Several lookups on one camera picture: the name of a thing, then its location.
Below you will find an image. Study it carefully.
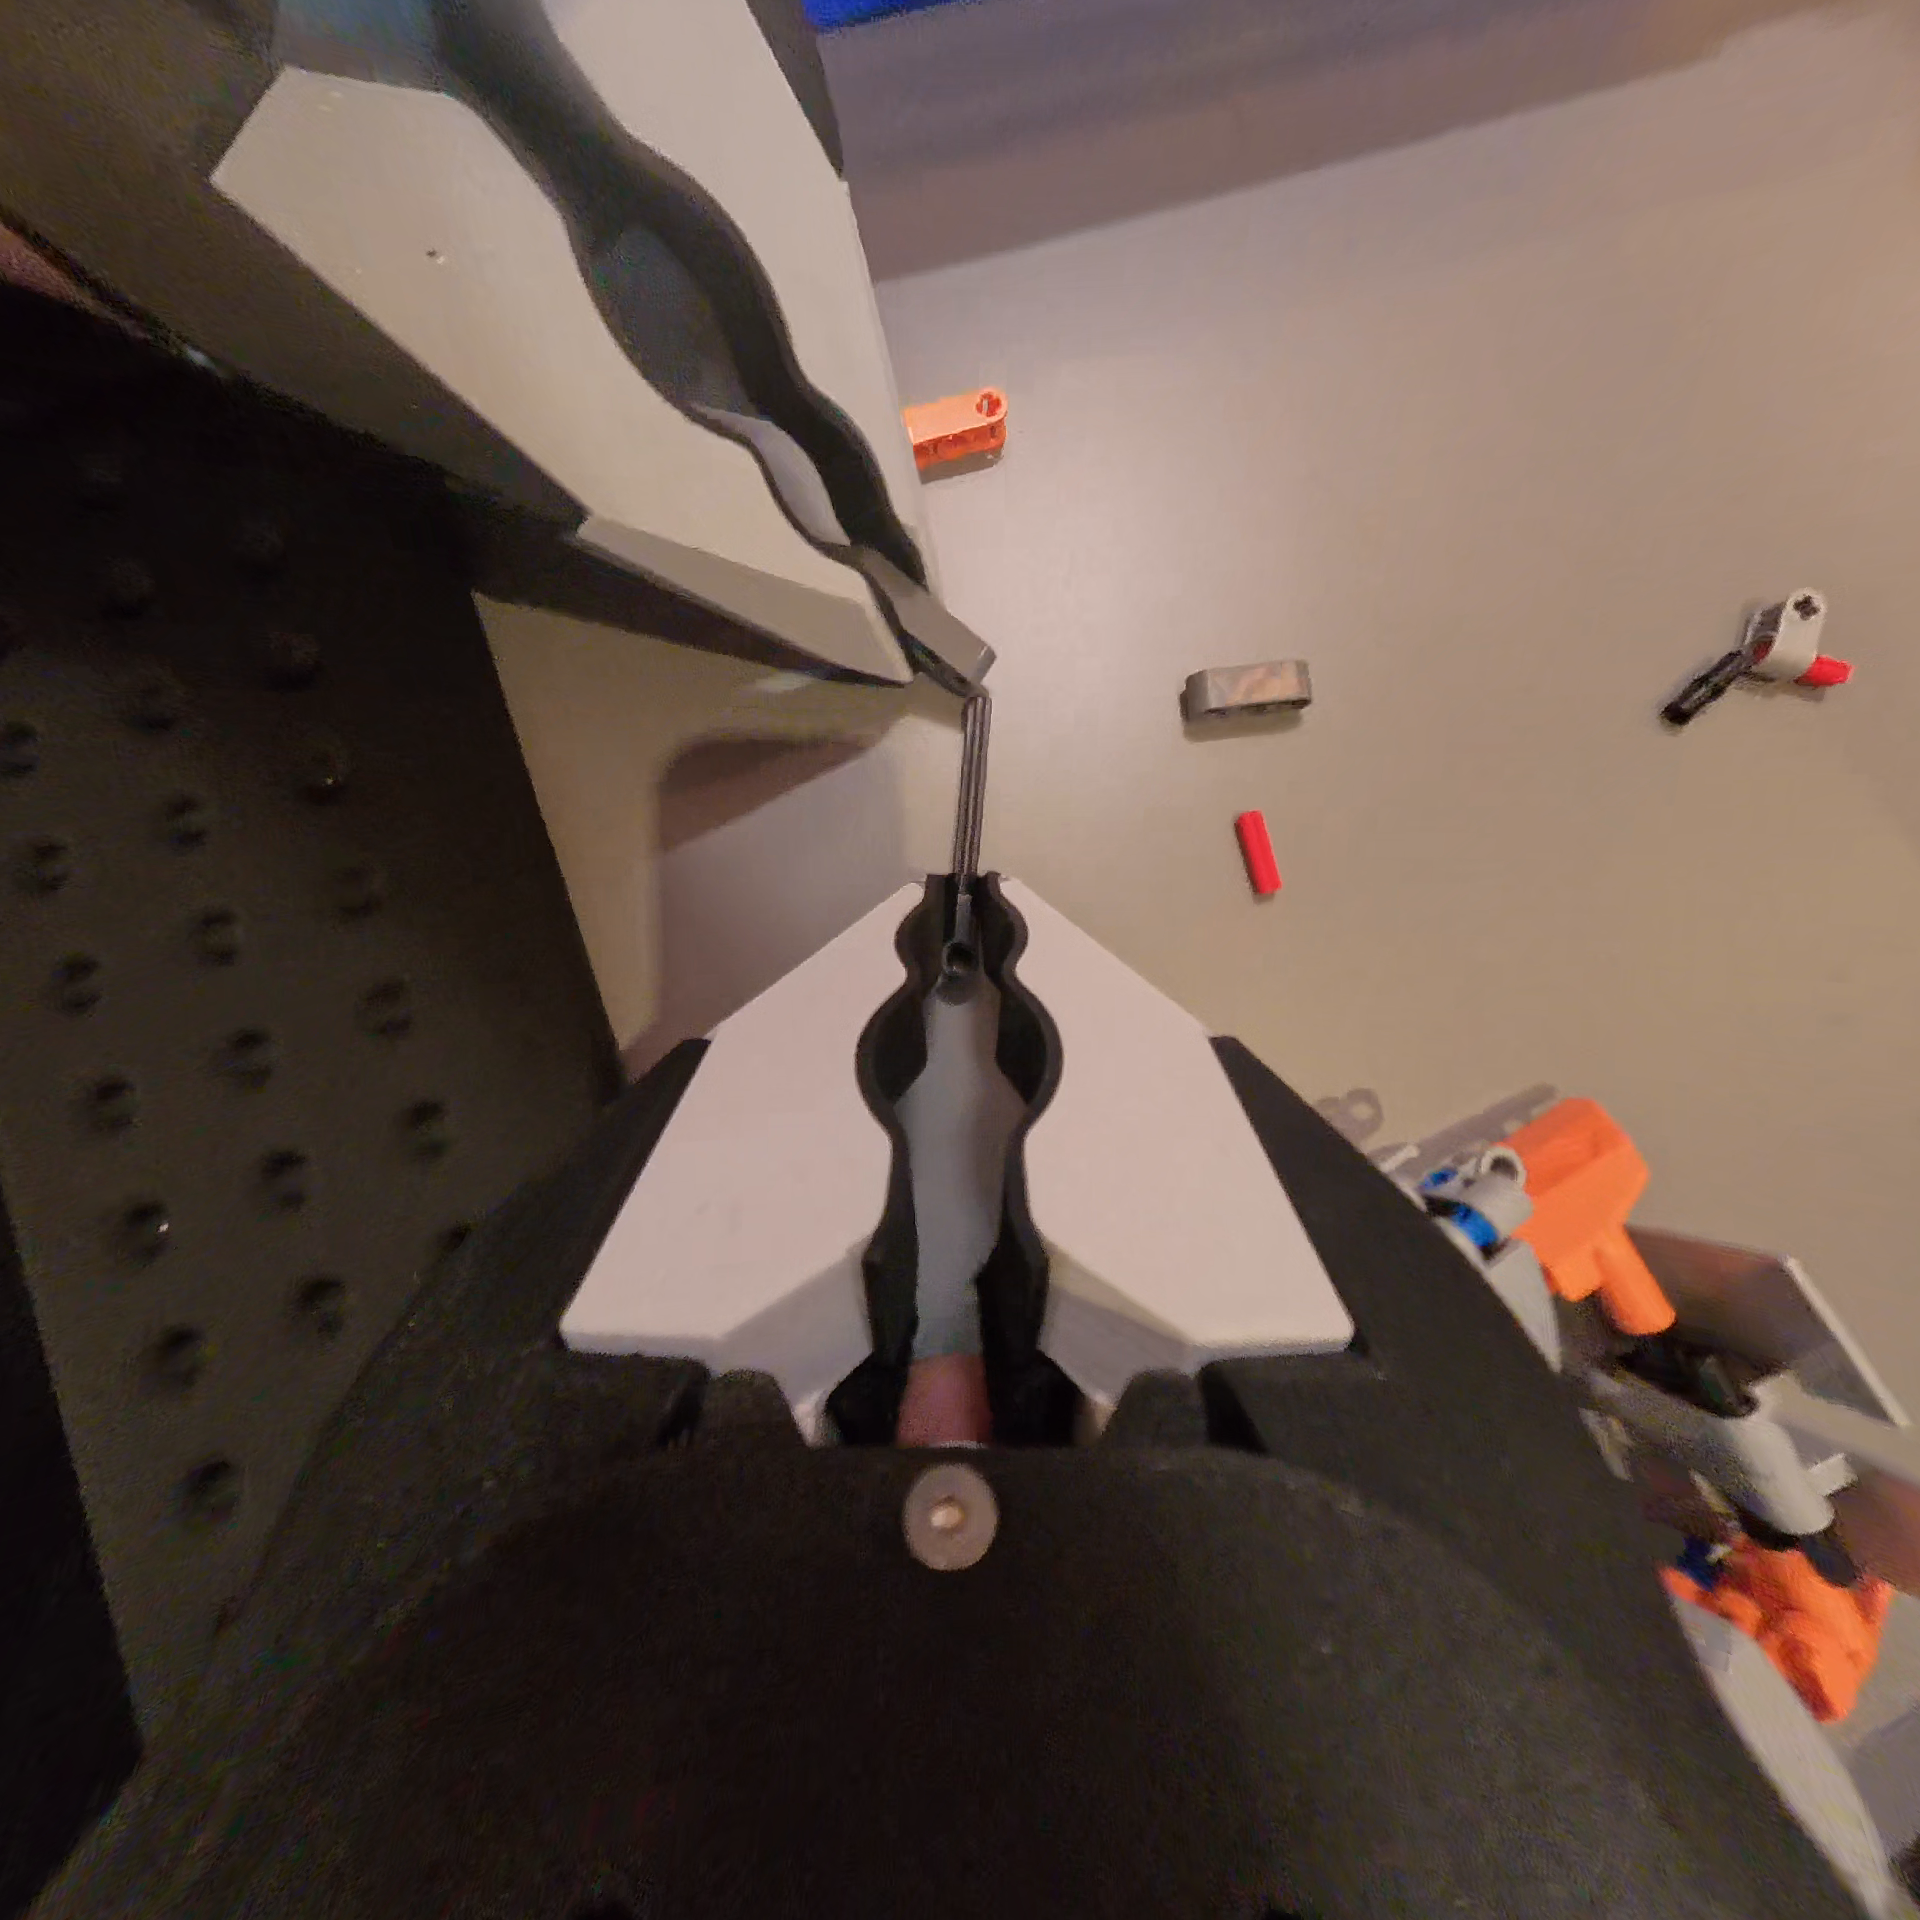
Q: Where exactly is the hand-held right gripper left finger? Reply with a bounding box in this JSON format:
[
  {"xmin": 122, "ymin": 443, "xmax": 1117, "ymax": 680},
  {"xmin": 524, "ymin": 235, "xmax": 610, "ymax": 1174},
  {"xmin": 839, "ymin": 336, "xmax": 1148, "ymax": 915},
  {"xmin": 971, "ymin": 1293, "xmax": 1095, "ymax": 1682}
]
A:
[{"xmin": 559, "ymin": 882, "xmax": 949, "ymax": 1449}]

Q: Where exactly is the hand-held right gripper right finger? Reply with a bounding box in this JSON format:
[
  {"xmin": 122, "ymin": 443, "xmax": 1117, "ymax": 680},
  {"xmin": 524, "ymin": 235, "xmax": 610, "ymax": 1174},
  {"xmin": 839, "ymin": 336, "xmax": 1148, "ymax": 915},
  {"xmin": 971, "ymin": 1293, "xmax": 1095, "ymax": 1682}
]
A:
[{"xmin": 978, "ymin": 875, "xmax": 1358, "ymax": 1449}]

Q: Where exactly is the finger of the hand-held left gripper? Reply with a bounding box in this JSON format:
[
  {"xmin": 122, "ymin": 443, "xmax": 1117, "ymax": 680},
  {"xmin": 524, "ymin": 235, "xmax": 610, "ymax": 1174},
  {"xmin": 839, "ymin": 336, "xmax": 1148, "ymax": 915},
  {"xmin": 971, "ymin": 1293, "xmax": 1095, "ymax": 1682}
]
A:
[
  {"xmin": 210, "ymin": 64, "xmax": 971, "ymax": 692},
  {"xmin": 434, "ymin": 0, "xmax": 932, "ymax": 600}
]

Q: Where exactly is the black toy axle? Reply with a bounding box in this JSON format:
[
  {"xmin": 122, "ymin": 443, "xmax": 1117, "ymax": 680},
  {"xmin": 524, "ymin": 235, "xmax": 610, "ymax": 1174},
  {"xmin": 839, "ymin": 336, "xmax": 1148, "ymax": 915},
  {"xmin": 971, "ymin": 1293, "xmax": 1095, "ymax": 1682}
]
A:
[{"xmin": 935, "ymin": 686, "xmax": 996, "ymax": 1004}]

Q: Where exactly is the small grey connector block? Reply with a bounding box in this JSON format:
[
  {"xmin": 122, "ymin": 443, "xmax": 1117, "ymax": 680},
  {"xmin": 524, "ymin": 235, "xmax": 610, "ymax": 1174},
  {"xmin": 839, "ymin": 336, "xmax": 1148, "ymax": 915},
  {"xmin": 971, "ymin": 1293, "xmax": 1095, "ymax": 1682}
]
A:
[{"xmin": 1180, "ymin": 659, "xmax": 1316, "ymax": 726}]

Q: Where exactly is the grey bent toy beam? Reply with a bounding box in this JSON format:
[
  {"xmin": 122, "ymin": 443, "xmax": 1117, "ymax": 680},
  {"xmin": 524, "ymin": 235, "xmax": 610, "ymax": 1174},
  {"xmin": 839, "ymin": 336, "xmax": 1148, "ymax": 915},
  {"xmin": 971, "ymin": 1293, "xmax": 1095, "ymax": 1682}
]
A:
[{"xmin": 855, "ymin": 546, "xmax": 999, "ymax": 698}]

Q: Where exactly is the orange toy connector block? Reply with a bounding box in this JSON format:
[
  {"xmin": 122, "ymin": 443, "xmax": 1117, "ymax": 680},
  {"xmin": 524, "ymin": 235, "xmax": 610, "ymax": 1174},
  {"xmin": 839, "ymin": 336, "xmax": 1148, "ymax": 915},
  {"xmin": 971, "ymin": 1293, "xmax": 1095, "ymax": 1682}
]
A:
[{"xmin": 902, "ymin": 386, "xmax": 1009, "ymax": 476}]

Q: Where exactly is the grey orange toy robot head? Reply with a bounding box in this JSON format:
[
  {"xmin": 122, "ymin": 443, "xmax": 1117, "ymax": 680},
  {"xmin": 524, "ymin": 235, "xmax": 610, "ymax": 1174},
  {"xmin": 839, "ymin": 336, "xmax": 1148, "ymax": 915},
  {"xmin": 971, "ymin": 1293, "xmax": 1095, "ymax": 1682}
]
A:
[{"xmin": 1396, "ymin": 1092, "xmax": 1920, "ymax": 1914}]

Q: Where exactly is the black studded mat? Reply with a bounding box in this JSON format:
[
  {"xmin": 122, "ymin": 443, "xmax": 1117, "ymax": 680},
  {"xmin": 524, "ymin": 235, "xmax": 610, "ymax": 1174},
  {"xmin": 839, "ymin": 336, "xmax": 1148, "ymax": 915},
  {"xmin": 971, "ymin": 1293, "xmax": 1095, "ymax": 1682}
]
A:
[{"xmin": 0, "ymin": 278, "xmax": 660, "ymax": 1862}]

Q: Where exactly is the white red black connector piece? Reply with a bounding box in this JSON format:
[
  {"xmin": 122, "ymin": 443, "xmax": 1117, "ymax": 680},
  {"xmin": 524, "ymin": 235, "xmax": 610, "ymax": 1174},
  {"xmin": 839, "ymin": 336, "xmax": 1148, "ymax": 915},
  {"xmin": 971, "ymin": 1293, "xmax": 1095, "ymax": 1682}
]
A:
[{"xmin": 1660, "ymin": 587, "xmax": 1858, "ymax": 729}]

